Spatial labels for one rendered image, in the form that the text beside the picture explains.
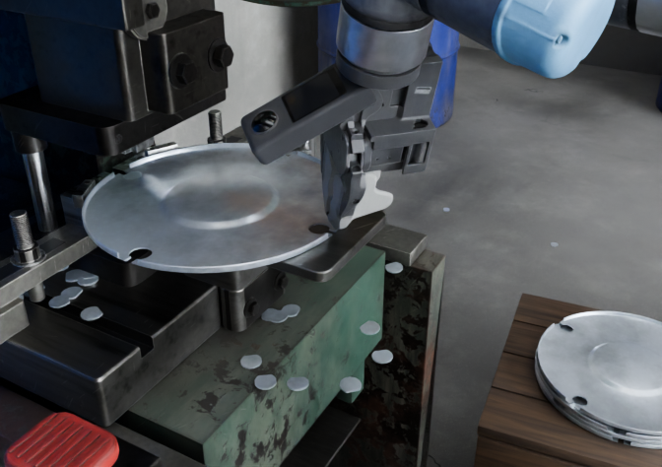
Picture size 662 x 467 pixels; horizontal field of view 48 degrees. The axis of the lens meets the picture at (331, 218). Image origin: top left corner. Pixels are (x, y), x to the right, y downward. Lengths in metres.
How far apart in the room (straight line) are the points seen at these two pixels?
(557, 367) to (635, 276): 1.04
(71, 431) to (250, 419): 0.24
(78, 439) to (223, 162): 0.44
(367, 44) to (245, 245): 0.25
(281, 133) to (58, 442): 0.29
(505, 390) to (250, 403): 0.57
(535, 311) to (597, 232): 1.06
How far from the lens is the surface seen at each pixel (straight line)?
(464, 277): 2.13
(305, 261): 0.71
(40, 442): 0.60
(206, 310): 0.82
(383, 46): 0.58
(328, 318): 0.88
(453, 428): 1.66
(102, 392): 0.73
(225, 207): 0.80
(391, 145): 0.65
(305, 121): 0.62
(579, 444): 1.18
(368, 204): 0.72
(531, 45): 0.50
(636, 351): 1.32
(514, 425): 1.18
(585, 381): 1.24
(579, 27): 0.50
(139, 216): 0.81
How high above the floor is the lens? 1.16
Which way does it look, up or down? 29 degrees down
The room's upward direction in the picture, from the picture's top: straight up
